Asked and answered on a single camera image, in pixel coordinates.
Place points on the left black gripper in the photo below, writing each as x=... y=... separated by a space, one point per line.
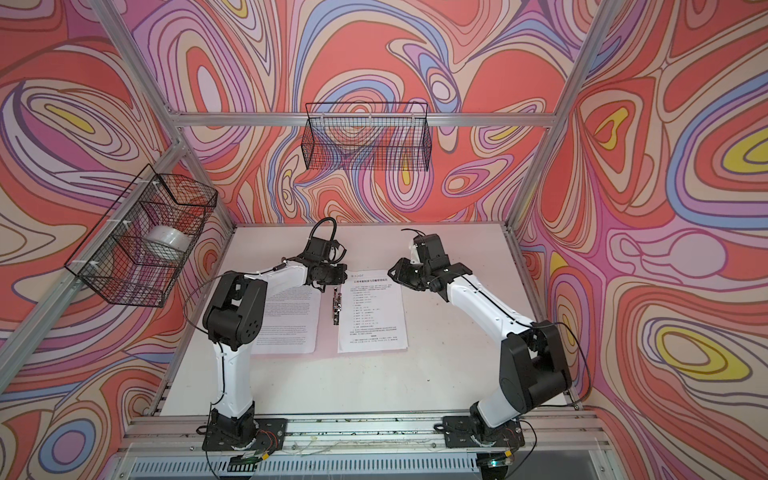
x=342 y=274

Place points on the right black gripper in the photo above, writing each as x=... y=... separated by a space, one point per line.
x=401 y=273

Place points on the printed paper sheet bottom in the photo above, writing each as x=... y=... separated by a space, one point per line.
x=372 y=319

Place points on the printed paper sheet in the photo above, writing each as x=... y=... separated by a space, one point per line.
x=290 y=323
x=372 y=319

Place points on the printed paper sheet top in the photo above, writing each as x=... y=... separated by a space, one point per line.
x=290 y=323

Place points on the pink folder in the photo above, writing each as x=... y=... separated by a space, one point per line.
x=327 y=334

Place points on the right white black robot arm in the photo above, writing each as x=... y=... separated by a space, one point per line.
x=533 y=367

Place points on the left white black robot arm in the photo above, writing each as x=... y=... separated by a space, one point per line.
x=234 y=318

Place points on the metal folder clip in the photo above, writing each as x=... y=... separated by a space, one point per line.
x=336 y=306

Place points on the white tape roll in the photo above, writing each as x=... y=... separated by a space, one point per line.
x=167 y=243

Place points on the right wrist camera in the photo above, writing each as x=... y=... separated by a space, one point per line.
x=429 y=250

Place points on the black wire basket back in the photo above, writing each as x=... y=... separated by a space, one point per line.
x=367 y=136

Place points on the black wire basket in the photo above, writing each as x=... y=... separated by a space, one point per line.
x=138 y=252
x=367 y=136

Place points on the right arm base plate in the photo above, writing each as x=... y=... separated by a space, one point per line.
x=468 y=431

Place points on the black wire basket left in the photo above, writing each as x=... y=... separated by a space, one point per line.
x=138 y=252

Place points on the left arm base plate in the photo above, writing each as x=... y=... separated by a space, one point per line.
x=267 y=435

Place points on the aluminium mounting rail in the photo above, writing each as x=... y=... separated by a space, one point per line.
x=548 y=428

